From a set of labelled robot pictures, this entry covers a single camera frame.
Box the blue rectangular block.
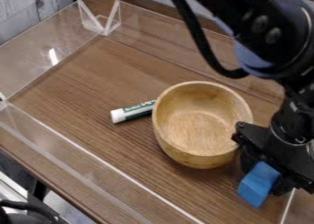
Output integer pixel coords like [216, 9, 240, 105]
[236, 162, 280, 207]

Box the brown wooden bowl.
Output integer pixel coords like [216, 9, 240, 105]
[152, 81, 253, 169]

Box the clear acrylic barrier wall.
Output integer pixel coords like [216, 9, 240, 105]
[0, 93, 204, 224]

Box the white green tube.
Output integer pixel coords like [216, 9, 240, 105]
[110, 100, 156, 124]

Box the black cable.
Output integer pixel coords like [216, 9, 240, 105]
[162, 0, 249, 80]

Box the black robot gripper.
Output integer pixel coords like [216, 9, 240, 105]
[231, 108, 314, 196]

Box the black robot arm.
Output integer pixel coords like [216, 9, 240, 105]
[172, 0, 314, 196]

